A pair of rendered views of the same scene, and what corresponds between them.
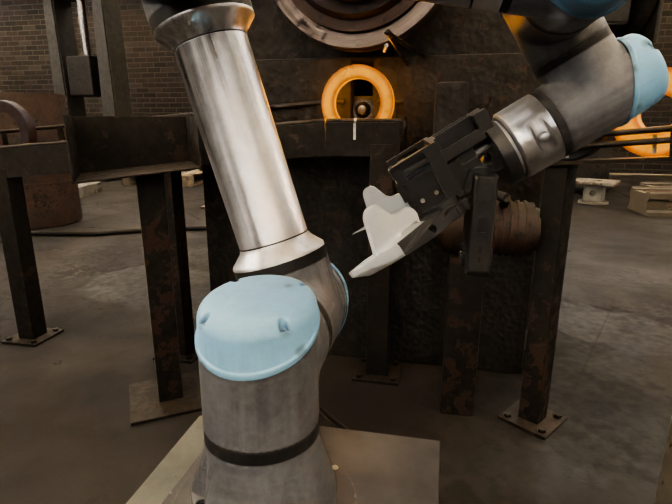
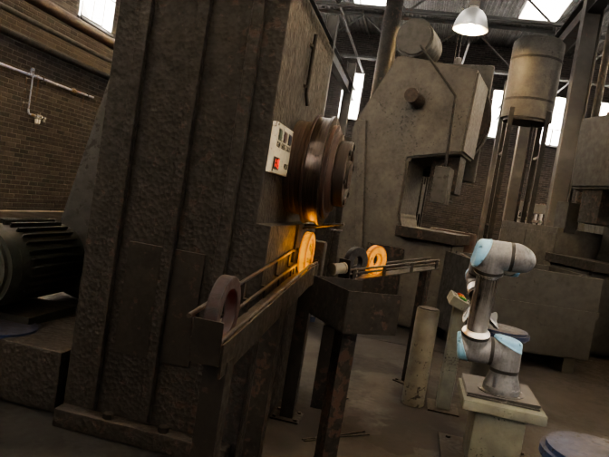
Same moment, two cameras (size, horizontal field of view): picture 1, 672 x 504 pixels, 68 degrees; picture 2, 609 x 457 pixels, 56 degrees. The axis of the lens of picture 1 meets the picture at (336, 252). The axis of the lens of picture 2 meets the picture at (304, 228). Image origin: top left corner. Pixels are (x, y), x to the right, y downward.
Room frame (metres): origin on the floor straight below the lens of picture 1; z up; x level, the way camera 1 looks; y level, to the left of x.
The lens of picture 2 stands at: (1.42, 2.43, 0.99)
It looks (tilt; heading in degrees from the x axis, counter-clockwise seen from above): 3 degrees down; 269
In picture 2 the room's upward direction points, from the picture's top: 9 degrees clockwise
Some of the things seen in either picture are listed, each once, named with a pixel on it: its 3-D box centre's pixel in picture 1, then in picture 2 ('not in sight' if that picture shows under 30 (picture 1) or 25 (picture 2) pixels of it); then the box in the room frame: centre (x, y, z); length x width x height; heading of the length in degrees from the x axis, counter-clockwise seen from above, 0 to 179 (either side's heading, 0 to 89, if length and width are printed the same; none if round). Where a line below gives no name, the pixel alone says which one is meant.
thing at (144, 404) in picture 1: (148, 267); (339, 386); (1.16, 0.46, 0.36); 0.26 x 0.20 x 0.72; 113
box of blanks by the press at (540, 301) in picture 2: not in sight; (507, 306); (-0.44, -2.19, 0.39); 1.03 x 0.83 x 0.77; 3
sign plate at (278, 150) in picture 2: not in sight; (280, 150); (1.50, 0.26, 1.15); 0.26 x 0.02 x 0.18; 78
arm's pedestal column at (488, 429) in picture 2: not in sight; (492, 434); (0.44, 0.08, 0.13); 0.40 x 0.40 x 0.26; 78
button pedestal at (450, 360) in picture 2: not in sight; (451, 351); (0.47, -0.57, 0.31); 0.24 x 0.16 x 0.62; 78
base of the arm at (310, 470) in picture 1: (263, 459); (502, 379); (0.44, 0.08, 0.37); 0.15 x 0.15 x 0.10
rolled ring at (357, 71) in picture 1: (357, 103); (306, 253); (1.33, -0.06, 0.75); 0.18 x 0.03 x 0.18; 77
